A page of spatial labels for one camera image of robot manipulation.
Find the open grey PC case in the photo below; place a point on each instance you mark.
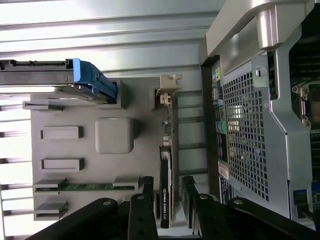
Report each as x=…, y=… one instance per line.
x=250, y=125

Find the hard disk with blue bracket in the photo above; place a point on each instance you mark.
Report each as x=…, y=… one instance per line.
x=50, y=72

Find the green RAM stick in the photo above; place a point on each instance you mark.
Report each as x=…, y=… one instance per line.
x=85, y=186

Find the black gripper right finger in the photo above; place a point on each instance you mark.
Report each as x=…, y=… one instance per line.
x=207, y=217

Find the grey parts rack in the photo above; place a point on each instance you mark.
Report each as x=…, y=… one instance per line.
x=82, y=150

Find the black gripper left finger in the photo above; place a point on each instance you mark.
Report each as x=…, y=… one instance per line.
x=141, y=215

